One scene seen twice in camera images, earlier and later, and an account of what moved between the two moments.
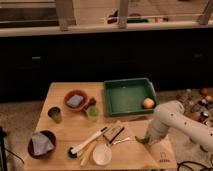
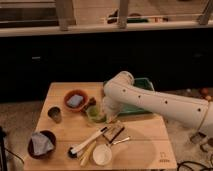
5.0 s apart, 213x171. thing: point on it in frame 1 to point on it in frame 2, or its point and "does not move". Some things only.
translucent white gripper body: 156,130 to 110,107
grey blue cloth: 41,144 does not move
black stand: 3,134 does not move
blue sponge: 75,100 does not move
